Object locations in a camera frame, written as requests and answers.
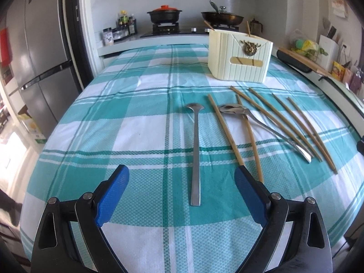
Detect white knife block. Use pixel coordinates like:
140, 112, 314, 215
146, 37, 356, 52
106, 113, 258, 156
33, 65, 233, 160
316, 35, 339, 72

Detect sauce bottles cluster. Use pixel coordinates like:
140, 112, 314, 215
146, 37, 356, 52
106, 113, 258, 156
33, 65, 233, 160
118, 10, 138, 38

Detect wide steel spoon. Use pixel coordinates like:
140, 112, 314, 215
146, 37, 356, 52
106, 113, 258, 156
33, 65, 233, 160
218, 104, 312, 163

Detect hanging paper calendar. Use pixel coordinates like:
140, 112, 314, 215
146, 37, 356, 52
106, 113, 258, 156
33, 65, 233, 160
331, 0, 348, 19

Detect black pot orange lid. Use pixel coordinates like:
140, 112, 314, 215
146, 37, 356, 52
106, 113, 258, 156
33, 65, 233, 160
147, 5, 181, 25

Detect spice jar rack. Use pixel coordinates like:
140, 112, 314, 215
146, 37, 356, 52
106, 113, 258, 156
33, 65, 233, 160
103, 28, 130, 41

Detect black wok glass lid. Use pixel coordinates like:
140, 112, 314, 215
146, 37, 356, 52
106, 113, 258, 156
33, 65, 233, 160
201, 0, 244, 27

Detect black gas stove top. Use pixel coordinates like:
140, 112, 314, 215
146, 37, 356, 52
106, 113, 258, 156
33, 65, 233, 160
139, 23, 240, 38

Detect wooden cutting board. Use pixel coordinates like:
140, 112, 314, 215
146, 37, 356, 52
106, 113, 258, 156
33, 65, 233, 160
278, 47, 331, 76

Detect teal white checked tablecloth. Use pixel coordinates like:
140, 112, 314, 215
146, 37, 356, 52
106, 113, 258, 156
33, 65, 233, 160
20, 44, 363, 272

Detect yellow green plastic bags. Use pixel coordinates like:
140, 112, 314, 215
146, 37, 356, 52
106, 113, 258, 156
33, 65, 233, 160
289, 29, 319, 62

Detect stainless steel refrigerator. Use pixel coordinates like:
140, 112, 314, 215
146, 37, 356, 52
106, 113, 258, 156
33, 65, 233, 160
1, 0, 93, 137

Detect slim steel spoon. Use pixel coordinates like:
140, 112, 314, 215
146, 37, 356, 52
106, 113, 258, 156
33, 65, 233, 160
187, 103, 204, 206

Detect dark glass kettle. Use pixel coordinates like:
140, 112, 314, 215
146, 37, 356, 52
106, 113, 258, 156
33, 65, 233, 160
250, 18, 263, 36

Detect cream utensil holder box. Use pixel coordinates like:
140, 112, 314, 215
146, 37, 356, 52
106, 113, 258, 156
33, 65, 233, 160
208, 30, 273, 83

